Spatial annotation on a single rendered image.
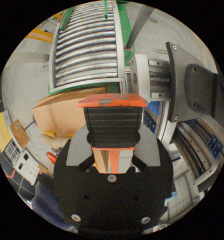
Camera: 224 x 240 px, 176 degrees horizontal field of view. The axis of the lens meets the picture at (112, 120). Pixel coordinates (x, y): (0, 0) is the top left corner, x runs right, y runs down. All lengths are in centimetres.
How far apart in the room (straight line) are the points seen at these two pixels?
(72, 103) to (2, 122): 737
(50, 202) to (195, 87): 53
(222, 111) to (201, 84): 8
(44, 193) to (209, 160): 58
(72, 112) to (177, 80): 34
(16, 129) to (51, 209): 197
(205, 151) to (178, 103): 23
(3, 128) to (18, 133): 543
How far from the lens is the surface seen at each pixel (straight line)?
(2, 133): 752
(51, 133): 44
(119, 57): 62
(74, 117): 31
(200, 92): 21
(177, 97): 21
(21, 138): 214
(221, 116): 21
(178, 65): 22
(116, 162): 20
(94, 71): 73
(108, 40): 76
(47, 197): 35
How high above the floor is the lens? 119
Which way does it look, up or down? 62 degrees down
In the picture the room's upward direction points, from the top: 176 degrees counter-clockwise
